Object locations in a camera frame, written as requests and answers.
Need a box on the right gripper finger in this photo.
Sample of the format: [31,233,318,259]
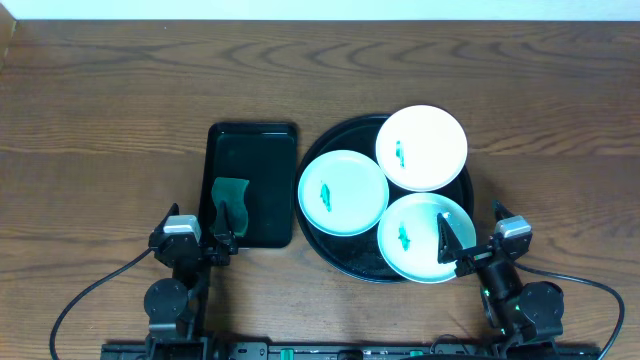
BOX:
[436,213,463,264]
[492,200,514,222]

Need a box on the black rectangular tray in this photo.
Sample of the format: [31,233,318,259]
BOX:
[198,122,297,249]

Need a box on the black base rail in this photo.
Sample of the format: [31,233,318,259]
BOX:
[99,339,601,360]

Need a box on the white plate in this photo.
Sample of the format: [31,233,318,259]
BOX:
[375,105,468,192]

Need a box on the light green plate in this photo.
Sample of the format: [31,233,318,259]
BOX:
[377,193,476,284]
[297,150,390,237]

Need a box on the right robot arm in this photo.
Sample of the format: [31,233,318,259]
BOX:
[436,201,564,348]

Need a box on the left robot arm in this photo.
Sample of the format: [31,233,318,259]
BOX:
[144,203,238,342]

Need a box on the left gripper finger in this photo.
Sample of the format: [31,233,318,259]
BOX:
[213,201,236,248]
[155,203,179,233]

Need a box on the green sponge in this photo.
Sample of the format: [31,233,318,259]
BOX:
[211,177,249,237]

